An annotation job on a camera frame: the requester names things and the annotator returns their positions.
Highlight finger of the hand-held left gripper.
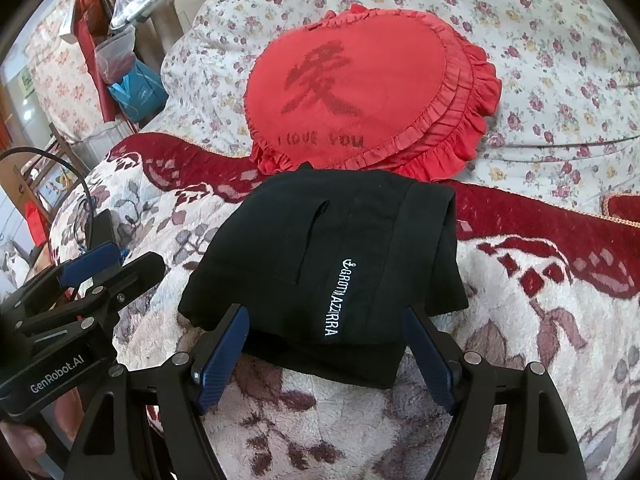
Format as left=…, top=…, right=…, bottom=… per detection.
left=17, top=252, right=167, bottom=346
left=0, top=241, right=122, bottom=331

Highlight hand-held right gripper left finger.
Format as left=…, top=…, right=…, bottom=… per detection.
left=70, top=304, right=251, bottom=480

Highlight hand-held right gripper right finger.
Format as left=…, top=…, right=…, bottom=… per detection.
left=402, top=305, right=586, bottom=480

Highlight black pants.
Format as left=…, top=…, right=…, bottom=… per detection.
left=178, top=162, right=470, bottom=390

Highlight person's left hand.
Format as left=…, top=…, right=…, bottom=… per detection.
left=0, top=419, right=49, bottom=467

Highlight black flat device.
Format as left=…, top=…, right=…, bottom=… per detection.
left=84, top=208, right=117, bottom=255

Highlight framed picture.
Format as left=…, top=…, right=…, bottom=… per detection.
left=22, top=162, right=77, bottom=211

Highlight red and white plush blanket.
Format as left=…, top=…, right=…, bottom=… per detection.
left=47, top=132, right=640, bottom=480

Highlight floral cushion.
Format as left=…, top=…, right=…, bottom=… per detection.
left=24, top=10, right=127, bottom=147

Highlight blue bag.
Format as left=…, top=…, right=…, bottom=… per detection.
left=107, top=57, right=170, bottom=124

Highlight red bag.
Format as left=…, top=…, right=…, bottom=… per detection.
left=75, top=0, right=137, bottom=128

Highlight crumpled clear plastic bag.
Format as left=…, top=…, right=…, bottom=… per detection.
left=110, top=0, right=167, bottom=29

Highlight red heart-shaped ruffled pillow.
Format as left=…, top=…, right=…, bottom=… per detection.
left=245, top=4, right=502, bottom=184

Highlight small-flower print bedsheet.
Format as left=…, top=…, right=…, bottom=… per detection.
left=160, top=0, right=640, bottom=221

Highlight black cable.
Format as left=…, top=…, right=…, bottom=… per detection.
left=0, top=147, right=97, bottom=253

